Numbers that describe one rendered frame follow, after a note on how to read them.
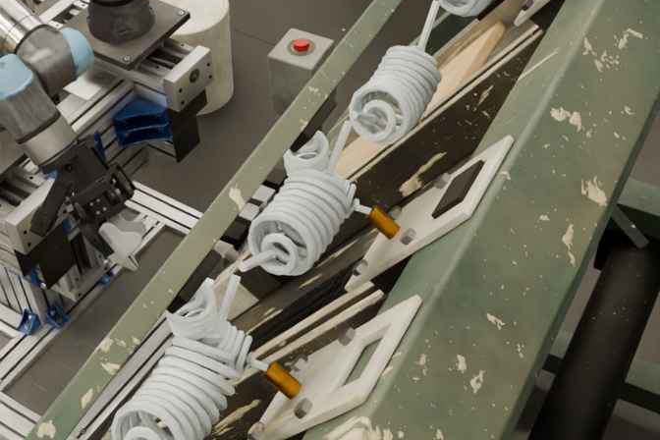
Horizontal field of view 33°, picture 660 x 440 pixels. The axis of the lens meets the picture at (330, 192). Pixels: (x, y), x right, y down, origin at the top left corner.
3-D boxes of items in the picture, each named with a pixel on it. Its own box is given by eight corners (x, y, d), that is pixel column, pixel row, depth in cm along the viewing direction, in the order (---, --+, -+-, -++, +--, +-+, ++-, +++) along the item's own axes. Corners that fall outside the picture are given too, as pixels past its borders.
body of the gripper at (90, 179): (129, 212, 158) (79, 145, 154) (82, 240, 160) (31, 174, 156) (139, 191, 165) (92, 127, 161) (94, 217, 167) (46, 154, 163)
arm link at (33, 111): (0, 56, 160) (23, 44, 153) (46, 117, 163) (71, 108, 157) (-41, 86, 156) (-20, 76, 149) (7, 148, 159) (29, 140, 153)
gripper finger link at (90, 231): (112, 257, 160) (76, 210, 158) (103, 261, 161) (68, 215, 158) (119, 243, 165) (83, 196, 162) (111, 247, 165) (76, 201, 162)
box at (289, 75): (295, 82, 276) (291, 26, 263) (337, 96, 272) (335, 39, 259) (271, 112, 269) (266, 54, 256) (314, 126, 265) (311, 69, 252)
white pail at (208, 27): (192, 51, 406) (175, -58, 373) (257, 78, 395) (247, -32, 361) (137, 100, 388) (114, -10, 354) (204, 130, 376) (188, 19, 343)
